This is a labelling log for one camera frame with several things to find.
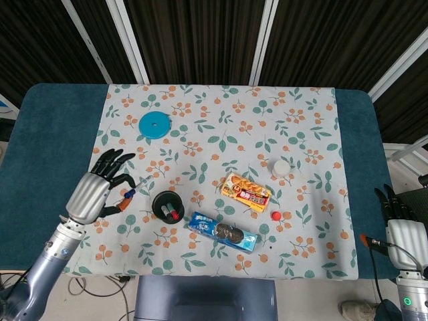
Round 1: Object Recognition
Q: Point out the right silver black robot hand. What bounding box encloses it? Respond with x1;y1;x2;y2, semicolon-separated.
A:
360;183;424;272

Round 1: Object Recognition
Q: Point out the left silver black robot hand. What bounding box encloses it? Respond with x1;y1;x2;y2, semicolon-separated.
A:
65;148;137;225

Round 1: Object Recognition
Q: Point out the blue pen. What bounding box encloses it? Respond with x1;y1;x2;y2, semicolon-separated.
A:
123;174;154;199

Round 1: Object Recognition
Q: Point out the black mesh pen holder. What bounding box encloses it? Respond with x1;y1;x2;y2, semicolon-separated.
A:
151;190;185;224

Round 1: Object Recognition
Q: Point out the teal table cover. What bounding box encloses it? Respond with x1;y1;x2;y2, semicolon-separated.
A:
0;82;401;280

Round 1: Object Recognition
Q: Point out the white shoe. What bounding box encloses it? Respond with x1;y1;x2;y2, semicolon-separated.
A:
340;300;381;320

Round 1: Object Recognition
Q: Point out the blue round plastic lid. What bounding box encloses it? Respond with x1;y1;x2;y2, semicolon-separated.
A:
138;111;172;139

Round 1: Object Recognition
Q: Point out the blue cookie box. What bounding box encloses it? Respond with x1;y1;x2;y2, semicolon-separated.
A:
187;211;259;254

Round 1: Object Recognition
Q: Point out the small white jar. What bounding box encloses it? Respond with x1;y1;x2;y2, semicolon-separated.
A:
271;158;292;178

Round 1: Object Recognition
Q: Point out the grey blue robot torso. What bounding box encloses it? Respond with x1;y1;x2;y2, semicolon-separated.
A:
133;276;278;321

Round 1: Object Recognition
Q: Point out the yellow snack package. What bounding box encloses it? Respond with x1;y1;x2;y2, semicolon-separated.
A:
220;172;272;213

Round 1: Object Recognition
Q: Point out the floral print tablecloth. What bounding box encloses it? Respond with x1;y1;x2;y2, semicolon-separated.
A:
63;83;359;280

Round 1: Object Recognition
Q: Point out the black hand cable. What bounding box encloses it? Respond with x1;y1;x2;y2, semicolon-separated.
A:
369;242;419;305

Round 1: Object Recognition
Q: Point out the white metal frame rack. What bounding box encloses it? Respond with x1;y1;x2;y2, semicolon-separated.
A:
383;133;428;175

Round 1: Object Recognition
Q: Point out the black floor cable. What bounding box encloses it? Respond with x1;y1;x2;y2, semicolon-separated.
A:
68;274;135;321

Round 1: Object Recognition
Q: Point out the thin white frame post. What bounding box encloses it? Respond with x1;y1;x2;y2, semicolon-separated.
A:
62;0;113;84

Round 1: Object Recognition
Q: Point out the wide white frame post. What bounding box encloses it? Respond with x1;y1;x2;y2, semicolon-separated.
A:
106;0;150;84

